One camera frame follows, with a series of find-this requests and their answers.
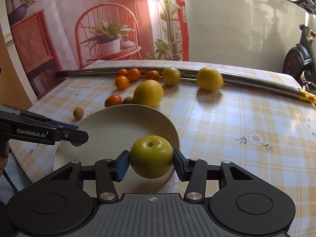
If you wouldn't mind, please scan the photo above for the orange tangerine right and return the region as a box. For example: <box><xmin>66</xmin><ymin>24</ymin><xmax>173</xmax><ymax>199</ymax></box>
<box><xmin>145</xmin><ymin>70</ymin><xmax>160</xmax><ymax>81</ymax></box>

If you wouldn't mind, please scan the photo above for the orange tangerine front left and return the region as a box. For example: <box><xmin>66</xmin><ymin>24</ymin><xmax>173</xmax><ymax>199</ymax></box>
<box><xmin>115</xmin><ymin>75</ymin><xmax>129</xmax><ymax>90</ymax></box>

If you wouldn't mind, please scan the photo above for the person's left hand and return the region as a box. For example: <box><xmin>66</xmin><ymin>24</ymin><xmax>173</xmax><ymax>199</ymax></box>
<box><xmin>0</xmin><ymin>142</ymin><xmax>9</xmax><ymax>176</ymax></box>

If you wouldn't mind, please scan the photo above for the long metal pole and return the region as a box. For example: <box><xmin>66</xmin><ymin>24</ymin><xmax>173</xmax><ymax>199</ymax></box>
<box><xmin>55</xmin><ymin>67</ymin><xmax>315</xmax><ymax>104</ymax></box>

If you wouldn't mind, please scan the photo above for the checkered floral tablecloth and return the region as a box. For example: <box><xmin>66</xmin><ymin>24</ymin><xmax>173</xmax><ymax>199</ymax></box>
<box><xmin>10</xmin><ymin>60</ymin><xmax>315</xmax><ymax>236</ymax></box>

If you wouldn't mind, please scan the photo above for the beige round plate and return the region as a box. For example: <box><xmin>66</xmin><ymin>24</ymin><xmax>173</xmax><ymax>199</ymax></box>
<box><xmin>52</xmin><ymin>104</ymin><xmax>182</xmax><ymax>188</ymax></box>

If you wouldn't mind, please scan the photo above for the orange tangerine back middle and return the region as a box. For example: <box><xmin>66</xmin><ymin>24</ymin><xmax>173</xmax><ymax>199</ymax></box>
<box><xmin>126</xmin><ymin>68</ymin><xmax>141</xmax><ymax>82</ymax></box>

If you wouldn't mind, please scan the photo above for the orange tangerine back left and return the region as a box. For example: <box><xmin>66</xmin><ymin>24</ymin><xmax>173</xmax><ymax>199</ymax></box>
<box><xmin>117</xmin><ymin>69</ymin><xmax>128</xmax><ymax>76</ymax></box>

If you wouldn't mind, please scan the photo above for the orange tangerine near plate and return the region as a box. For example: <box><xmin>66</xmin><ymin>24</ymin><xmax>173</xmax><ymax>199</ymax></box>
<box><xmin>104</xmin><ymin>94</ymin><xmax>123</xmax><ymax>108</ymax></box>

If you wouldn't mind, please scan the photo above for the black exercise bike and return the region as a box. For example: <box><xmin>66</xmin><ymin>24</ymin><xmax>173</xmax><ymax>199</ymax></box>
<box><xmin>282</xmin><ymin>0</ymin><xmax>315</xmax><ymax>94</ymax></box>

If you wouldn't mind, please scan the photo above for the brown fruit behind tangerine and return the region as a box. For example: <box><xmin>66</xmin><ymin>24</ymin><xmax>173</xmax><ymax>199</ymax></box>
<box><xmin>123</xmin><ymin>96</ymin><xmax>134</xmax><ymax>104</ymax></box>

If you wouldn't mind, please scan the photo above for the large yellow lemon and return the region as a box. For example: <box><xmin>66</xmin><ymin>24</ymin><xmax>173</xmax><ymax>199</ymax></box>
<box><xmin>197</xmin><ymin>67</ymin><xmax>224</xmax><ymax>91</ymax></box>

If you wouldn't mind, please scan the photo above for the green apple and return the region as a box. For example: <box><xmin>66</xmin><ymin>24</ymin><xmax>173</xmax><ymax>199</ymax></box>
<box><xmin>129</xmin><ymin>135</ymin><xmax>173</xmax><ymax>179</ymax></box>

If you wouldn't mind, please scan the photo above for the yellow-green lemon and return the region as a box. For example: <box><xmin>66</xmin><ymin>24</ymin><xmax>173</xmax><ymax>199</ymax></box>
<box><xmin>161</xmin><ymin>67</ymin><xmax>181</xmax><ymax>86</ymax></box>

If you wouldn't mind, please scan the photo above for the small brown fruit on table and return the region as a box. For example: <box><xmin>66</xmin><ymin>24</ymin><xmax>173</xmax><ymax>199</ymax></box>
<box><xmin>73</xmin><ymin>107</ymin><xmax>85</xmax><ymax>120</ymax></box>

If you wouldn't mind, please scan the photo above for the printed room backdrop cloth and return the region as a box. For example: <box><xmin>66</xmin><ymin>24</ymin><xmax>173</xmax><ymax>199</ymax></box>
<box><xmin>5</xmin><ymin>0</ymin><xmax>189</xmax><ymax>98</ymax></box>

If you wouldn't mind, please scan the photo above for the small brown longan fruit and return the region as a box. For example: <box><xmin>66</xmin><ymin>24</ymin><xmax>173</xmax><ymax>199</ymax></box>
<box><xmin>71</xmin><ymin>142</ymin><xmax>83</xmax><ymax>147</ymax></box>

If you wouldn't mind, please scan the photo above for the large yellow grapefruit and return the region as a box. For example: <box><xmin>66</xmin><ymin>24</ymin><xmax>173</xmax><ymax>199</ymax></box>
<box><xmin>133</xmin><ymin>80</ymin><xmax>164</xmax><ymax>108</ymax></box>

